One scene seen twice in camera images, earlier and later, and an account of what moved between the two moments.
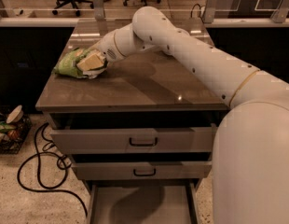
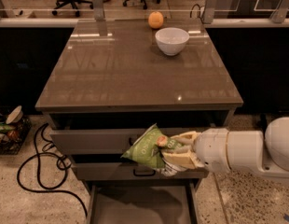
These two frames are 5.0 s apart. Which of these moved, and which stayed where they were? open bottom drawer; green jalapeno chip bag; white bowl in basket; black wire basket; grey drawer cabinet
Moved: green jalapeno chip bag
Stayed: black wire basket; open bottom drawer; white bowl in basket; grey drawer cabinet
